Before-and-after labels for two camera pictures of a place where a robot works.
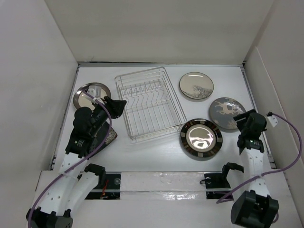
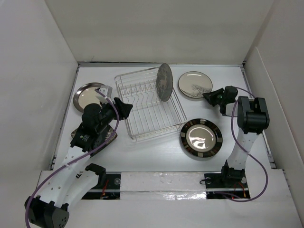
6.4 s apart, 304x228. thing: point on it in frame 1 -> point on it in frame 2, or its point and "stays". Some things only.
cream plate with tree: [197, 85] stays
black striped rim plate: [201, 138] stays
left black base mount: [108, 188] stays
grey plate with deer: [223, 110] -> [164, 81]
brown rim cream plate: [80, 99] stays
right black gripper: [240, 123] -> [210, 96]
